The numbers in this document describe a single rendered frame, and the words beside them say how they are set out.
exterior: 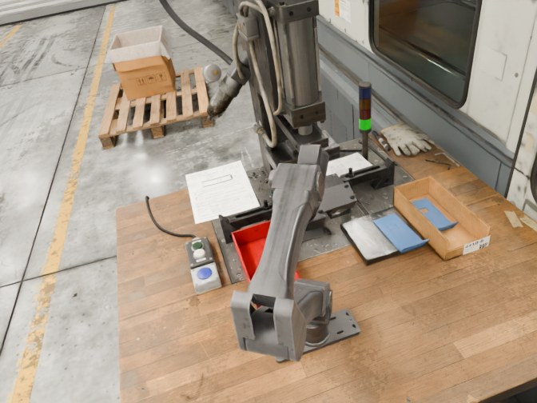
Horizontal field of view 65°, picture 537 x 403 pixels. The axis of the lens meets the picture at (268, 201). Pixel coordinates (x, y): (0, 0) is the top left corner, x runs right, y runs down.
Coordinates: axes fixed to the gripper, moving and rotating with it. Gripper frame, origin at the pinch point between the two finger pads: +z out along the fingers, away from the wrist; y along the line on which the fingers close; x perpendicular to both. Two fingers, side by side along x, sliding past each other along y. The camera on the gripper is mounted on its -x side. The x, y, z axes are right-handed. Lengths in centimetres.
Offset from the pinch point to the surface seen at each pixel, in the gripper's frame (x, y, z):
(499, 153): -72, 9, 20
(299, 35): -13.3, 36.8, -18.2
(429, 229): -36.0, -6.8, 13.2
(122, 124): 57, 215, 236
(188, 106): -3, 215, 236
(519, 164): -70, 2, 13
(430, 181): -48, 8, 21
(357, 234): -20.4, -0.2, 20.7
